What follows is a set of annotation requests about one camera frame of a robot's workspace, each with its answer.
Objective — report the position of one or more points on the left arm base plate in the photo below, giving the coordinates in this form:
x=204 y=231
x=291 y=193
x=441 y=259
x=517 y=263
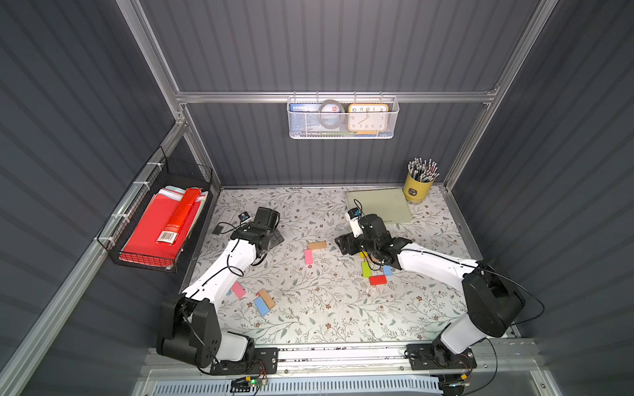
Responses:
x=256 y=361

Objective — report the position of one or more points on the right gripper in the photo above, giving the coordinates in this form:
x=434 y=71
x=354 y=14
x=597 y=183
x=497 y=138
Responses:
x=347 y=243

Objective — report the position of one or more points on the yellow pen cup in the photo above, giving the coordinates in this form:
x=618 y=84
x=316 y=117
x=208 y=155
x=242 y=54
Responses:
x=421 y=175

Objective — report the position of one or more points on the red folder stack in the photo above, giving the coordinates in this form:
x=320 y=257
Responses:
x=142 y=247

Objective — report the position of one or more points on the green block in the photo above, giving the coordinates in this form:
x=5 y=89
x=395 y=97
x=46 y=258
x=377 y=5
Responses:
x=366 y=270

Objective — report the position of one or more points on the red long box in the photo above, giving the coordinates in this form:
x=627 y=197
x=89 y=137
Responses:
x=170 y=232

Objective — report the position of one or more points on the blue block front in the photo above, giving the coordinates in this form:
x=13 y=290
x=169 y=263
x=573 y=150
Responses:
x=261 y=306

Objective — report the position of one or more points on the red block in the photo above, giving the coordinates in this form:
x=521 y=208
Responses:
x=378 y=280

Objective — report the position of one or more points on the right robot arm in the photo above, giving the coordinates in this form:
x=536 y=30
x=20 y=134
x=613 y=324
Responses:
x=493 y=301

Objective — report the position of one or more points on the pale green workspace book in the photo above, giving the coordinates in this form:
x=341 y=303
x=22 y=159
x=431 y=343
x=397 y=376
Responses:
x=389 y=203

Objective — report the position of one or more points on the tan block front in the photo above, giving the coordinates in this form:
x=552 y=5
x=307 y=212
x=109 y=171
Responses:
x=268 y=300

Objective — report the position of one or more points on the white wire wall basket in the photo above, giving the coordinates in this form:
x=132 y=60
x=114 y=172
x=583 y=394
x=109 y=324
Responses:
x=302 y=116

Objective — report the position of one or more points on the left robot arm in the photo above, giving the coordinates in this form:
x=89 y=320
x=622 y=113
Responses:
x=189 y=328

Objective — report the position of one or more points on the green circuit board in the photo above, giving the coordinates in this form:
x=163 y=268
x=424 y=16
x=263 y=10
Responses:
x=248 y=384

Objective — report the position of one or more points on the tan block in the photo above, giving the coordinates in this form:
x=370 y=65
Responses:
x=317 y=245
x=268 y=300

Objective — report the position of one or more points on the grey tape roll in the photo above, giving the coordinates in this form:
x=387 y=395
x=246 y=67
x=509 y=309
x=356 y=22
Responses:
x=329 y=115

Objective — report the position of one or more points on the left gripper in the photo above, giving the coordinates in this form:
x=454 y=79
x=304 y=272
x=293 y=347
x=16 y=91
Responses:
x=274 y=237

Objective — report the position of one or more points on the pink block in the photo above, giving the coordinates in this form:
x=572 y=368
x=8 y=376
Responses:
x=238 y=290
x=309 y=259

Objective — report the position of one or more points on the yellow square clock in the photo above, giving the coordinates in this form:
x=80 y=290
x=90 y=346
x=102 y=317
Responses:
x=368 y=118

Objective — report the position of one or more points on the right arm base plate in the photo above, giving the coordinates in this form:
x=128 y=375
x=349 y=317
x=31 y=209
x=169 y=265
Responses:
x=432 y=356

